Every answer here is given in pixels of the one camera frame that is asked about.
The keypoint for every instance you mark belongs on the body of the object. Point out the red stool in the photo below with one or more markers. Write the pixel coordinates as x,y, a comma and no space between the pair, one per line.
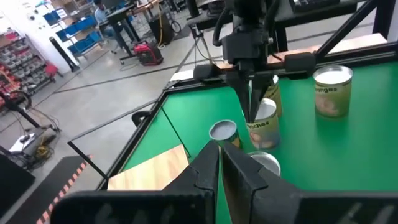
51,70

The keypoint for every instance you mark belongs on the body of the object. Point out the black leaning bar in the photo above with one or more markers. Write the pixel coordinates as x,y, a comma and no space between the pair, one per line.
63,54

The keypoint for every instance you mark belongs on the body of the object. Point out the blue storage bin shelf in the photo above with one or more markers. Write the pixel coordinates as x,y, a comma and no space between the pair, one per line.
77,34

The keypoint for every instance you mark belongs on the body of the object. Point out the black aluminium table frame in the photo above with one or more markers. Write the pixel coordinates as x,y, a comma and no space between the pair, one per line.
357,57

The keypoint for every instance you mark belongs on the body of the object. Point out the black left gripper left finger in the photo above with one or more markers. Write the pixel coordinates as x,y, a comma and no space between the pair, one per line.
192,199

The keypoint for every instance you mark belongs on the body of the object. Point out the pineapple label tin can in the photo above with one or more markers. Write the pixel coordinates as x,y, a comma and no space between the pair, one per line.
267,161
276,96

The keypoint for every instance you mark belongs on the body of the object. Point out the black desk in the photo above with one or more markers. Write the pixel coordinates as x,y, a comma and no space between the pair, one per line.
121,21

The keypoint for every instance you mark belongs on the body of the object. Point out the wooden shelf with black frame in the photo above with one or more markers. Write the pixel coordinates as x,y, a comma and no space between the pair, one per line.
152,171

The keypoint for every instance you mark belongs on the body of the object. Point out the red portable generator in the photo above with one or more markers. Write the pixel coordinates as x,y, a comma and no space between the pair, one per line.
148,53

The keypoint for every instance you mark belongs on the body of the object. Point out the black boom stand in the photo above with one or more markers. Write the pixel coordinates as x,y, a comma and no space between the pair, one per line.
193,9

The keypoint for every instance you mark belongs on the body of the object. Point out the oranges label tin can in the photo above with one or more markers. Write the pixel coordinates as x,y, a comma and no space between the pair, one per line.
332,96

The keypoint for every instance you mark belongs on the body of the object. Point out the short green fruit can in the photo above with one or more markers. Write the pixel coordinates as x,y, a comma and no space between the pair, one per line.
224,130

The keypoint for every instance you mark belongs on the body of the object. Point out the small parts bin rack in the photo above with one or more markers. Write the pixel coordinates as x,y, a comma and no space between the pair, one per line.
18,62

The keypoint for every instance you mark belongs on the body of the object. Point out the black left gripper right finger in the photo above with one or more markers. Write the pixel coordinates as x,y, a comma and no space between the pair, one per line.
248,186

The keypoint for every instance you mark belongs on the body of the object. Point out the black floor mat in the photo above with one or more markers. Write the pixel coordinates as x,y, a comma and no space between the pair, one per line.
12,186

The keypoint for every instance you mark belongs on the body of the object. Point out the black keyboard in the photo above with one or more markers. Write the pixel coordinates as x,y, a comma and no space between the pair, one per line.
314,4

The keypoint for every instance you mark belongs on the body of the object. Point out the black vertical frame post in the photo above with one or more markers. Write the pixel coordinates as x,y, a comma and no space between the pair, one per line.
385,18

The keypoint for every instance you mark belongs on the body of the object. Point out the black diagonal frame brace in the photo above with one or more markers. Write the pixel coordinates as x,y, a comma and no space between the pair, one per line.
345,29

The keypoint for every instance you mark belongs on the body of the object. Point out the dark grey keyboard desk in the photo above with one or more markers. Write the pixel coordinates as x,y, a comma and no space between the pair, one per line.
326,17

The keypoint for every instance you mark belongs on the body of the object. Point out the black equipment box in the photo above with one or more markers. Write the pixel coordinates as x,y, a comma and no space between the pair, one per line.
161,29

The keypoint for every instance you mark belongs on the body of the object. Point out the person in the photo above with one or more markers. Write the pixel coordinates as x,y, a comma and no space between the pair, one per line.
101,15

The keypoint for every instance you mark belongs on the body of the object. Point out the peaches label tin can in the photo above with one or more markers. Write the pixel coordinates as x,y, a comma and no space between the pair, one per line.
264,133

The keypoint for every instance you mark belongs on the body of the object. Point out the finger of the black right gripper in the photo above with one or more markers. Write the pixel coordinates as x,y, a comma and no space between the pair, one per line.
244,90
259,87

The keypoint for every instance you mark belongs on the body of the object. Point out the black floor stand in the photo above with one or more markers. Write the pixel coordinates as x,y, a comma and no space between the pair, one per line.
18,112

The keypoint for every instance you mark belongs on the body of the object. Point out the black mat orange-striped edge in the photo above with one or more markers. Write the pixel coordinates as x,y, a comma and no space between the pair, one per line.
46,193

